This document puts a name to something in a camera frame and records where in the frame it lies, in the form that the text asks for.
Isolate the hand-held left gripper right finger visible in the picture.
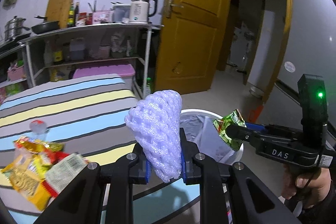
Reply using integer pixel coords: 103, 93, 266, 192
179, 127, 302, 224

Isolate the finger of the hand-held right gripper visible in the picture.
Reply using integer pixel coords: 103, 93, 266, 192
226, 124, 265, 147
244, 122, 269, 133

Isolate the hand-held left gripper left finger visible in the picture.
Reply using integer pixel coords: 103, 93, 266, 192
34, 144, 153, 224

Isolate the white trash bin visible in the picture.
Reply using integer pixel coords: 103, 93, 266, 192
179, 109, 245, 165

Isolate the grey trash bag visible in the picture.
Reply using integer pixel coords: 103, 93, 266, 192
180, 112, 237, 161

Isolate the white foam fruit net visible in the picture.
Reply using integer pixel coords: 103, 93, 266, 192
124, 90, 183, 183

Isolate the yellow snack packet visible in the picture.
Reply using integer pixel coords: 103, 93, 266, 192
1, 156, 51, 212

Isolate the person's right hand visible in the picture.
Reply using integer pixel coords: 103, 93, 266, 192
281, 161, 336, 210

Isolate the orange plastic object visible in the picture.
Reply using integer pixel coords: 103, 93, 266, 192
249, 105, 264, 122

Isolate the metal bowl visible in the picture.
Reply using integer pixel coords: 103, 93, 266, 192
249, 86, 264, 98

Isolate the pale green snack packet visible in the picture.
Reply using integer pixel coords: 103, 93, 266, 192
45, 153, 91, 198

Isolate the pale boxy appliance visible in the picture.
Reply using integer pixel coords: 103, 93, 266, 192
231, 22, 252, 67

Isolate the striped tablecloth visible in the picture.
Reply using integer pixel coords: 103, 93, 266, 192
0, 74, 231, 224

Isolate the yellow wooden door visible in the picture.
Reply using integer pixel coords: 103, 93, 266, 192
155, 0, 234, 96

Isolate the purple lidded storage box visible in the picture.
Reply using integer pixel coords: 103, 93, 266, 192
72, 64, 135, 85

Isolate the clear plastic cup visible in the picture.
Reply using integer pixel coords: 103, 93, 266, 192
28, 119, 50, 140

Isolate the pink cup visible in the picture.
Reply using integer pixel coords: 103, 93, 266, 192
98, 45, 110, 59

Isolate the dark plastic jug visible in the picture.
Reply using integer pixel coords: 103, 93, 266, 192
69, 38, 86, 60

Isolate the yellow label bottle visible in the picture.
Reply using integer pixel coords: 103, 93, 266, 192
53, 43, 64, 65

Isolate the clear bottle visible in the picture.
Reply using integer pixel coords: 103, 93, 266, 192
44, 42, 53, 67

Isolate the metal kitchen rack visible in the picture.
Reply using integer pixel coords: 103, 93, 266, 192
17, 23, 164, 98

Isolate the green bag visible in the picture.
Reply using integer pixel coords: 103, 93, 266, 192
5, 82, 23, 96

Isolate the white electric kettle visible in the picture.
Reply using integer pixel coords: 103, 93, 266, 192
128, 0, 158, 24

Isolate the clear plastic container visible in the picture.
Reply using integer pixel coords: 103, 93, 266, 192
112, 5, 131, 23

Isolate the pink box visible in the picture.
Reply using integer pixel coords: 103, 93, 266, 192
91, 10, 111, 24

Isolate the pink basket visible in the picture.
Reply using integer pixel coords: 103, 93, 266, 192
7, 65, 27, 81

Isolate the white shelf unit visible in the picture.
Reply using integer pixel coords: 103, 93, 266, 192
0, 40, 29, 98

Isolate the red jar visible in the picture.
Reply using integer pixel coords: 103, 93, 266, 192
76, 12, 88, 26

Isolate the black wok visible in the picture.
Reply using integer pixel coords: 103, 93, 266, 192
31, 15, 61, 32

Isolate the wooden cutting board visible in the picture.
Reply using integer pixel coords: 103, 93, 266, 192
45, 0, 76, 29

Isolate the black induction cooker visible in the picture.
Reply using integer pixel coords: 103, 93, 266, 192
0, 32, 32, 47

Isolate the steel steamer pot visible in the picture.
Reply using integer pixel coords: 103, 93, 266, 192
4, 16, 30, 41

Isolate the yellow door frame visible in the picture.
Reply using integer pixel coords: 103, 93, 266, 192
228, 0, 293, 104

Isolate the brass door handle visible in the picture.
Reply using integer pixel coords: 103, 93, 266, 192
164, 0, 184, 17

